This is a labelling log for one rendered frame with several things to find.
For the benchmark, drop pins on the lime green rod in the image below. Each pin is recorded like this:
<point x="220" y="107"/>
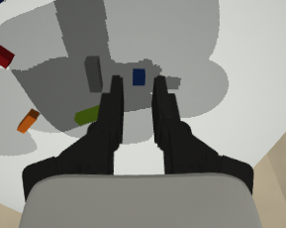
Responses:
<point x="87" y="116"/>

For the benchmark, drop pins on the red rod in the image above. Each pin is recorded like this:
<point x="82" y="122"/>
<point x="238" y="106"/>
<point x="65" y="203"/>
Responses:
<point x="5" y="57"/>

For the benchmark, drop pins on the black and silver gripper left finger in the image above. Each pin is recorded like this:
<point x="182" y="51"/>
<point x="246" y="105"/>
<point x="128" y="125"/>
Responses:
<point x="93" y="151"/>

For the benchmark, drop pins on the orange rod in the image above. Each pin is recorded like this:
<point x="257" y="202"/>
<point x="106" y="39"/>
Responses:
<point x="28" y="121"/>

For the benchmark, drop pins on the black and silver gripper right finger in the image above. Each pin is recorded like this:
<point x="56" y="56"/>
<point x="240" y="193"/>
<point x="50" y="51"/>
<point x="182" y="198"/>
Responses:
<point x="186" y="152"/>

